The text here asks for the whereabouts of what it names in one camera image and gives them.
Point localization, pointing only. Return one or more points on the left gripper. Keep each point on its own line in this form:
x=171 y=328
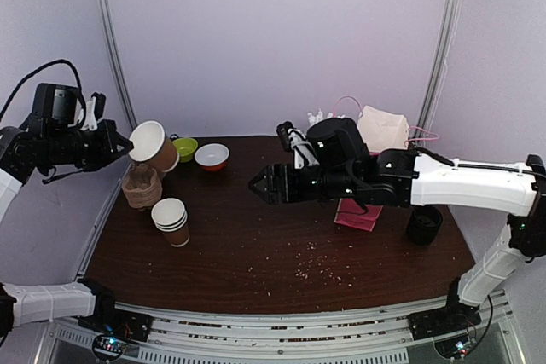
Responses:
x=111 y=149

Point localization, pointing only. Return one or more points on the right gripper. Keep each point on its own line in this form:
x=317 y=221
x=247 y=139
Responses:
x=277 y=183

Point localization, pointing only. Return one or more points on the brown paper coffee cup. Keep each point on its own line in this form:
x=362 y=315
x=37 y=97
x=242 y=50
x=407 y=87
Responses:
x=152 y=147

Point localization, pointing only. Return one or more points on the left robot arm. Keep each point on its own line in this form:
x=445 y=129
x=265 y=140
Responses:
x=57 y=133

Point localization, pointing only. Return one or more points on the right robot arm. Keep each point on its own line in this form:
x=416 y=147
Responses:
x=331 y=161

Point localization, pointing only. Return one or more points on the cardboard cup carrier stack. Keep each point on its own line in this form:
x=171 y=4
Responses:
x=142 y=186

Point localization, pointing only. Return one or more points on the white and orange bowl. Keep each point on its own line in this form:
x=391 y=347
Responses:
x=212 y=157

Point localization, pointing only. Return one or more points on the green bowl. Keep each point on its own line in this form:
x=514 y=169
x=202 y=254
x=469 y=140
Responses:
x=186 y=148

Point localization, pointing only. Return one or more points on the glass with wrapped straws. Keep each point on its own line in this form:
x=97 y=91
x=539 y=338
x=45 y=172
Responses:
x=320 y=115

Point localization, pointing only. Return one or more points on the stack of paper cups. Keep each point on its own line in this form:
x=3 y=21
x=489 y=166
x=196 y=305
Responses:
x=170 y=217

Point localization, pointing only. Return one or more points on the pink paper bag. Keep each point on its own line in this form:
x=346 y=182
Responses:
x=380 y=131

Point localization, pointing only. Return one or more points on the stack of black lids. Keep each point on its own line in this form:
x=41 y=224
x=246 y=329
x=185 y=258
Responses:
x=424 y=224

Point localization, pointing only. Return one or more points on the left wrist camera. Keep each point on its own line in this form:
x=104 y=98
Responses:
x=90 y=116

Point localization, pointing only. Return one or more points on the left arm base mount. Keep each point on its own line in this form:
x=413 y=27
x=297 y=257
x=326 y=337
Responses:
x=121 y=323

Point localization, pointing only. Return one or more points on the left aluminium frame post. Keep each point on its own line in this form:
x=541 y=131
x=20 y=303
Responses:
x=115 y=63

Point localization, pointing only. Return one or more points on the aluminium frame post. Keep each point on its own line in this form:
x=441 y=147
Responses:
x=435 y=84
x=115 y=63

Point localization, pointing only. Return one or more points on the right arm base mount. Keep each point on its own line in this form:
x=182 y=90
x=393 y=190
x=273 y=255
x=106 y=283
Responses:
x=436 y=322

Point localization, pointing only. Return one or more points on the front aluminium rail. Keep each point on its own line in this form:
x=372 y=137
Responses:
x=375 y=335

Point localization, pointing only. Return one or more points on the right aluminium frame post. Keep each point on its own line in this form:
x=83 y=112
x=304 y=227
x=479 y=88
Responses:
x=435 y=84

